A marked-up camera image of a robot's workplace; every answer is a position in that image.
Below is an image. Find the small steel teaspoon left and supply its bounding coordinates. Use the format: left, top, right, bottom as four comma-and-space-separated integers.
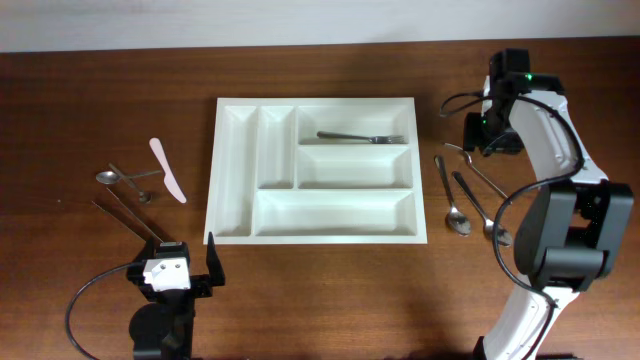
95, 170, 161, 185

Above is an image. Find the steel fork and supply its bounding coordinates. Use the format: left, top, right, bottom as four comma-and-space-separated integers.
316, 131, 405, 144
444, 143, 508, 199

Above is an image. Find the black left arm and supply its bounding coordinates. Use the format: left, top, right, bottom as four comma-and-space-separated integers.
126, 234, 226, 359

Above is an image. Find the pink plastic knife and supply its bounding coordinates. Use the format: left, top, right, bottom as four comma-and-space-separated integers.
149, 138, 187, 204

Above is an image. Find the white plastic cutlery tray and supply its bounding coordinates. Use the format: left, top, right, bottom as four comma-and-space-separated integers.
204, 98, 427, 245

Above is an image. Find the small dark steel spoon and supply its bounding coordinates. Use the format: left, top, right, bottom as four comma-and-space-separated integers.
109, 163, 152, 204

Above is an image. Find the steel tablespoon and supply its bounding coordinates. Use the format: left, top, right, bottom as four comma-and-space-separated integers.
452, 171, 513, 247
434, 155, 471, 236

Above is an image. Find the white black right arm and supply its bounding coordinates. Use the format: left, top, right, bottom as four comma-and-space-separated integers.
463, 49, 634, 359

